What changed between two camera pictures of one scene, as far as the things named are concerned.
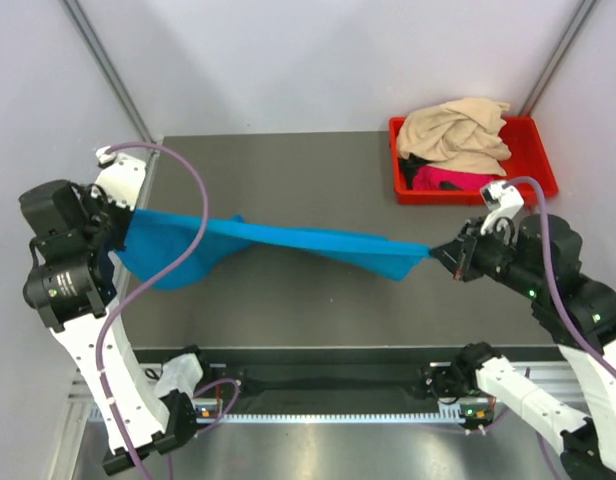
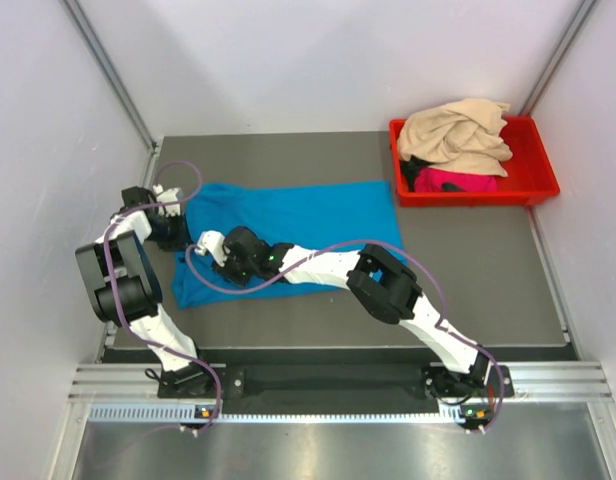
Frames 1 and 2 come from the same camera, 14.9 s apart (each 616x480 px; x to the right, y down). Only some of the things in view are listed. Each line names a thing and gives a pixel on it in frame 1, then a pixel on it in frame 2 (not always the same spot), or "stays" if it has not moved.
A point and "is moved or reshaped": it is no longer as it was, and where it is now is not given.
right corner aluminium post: x=558 y=57 stays
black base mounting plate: x=315 y=380 → x=450 y=374
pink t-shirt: x=430 y=178 stays
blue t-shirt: x=157 y=240 is moved or reshaped
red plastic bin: x=529 y=156 stays
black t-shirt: x=409 y=165 stays
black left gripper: x=124 y=215 → x=183 y=237
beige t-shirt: x=464 y=134 stays
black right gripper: x=462 y=249 → x=227 y=272
